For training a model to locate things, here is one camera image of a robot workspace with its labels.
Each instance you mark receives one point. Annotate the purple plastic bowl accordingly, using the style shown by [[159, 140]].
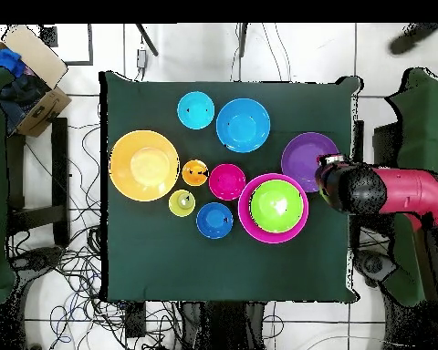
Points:
[[299, 160]]

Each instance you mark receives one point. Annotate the green plastic bowl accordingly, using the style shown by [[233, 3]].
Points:
[[277, 204]]

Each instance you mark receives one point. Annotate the large pink plastic bowl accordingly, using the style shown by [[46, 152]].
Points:
[[244, 215]]

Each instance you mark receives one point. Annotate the small red plastic bowl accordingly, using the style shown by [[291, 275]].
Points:
[[226, 182]]

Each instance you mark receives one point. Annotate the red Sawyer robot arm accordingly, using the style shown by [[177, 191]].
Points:
[[405, 189]]

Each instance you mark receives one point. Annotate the medium blue plastic bowl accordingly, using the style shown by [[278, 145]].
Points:
[[242, 127]]

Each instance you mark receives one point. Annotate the small dark blue bowl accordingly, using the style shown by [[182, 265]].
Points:
[[213, 220]]

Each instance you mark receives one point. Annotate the orange plastic cup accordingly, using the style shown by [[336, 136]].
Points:
[[193, 179]]

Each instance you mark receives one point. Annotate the small light blue bowl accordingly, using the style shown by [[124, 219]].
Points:
[[197, 118]]

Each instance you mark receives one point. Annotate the person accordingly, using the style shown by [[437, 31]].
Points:
[[414, 38]]

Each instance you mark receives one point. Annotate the black tripod leg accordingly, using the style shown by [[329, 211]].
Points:
[[148, 40], [242, 38]]

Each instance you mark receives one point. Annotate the yellow plastic cup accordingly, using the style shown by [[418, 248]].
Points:
[[177, 206]]

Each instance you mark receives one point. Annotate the large orange plastic bowl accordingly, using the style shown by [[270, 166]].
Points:
[[142, 167]]

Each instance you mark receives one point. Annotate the dark green tablecloth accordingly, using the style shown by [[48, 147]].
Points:
[[149, 255]]

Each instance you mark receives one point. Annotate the grey power adapter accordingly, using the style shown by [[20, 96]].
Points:
[[141, 58]]

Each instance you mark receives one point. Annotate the black power strip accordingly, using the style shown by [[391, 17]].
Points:
[[135, 321]]

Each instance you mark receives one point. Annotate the dark fabric bundle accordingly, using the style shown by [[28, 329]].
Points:
[[22, 94]]

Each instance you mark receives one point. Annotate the cardboard box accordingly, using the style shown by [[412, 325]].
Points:
[[33, 51]]

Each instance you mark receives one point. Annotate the bright blue cloth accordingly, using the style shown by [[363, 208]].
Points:
[[3, 60]]

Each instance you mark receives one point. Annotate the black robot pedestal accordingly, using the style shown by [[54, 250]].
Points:
[[222, 324]]

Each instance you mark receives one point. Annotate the black metal frame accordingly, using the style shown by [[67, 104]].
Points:
[[60, 164]]

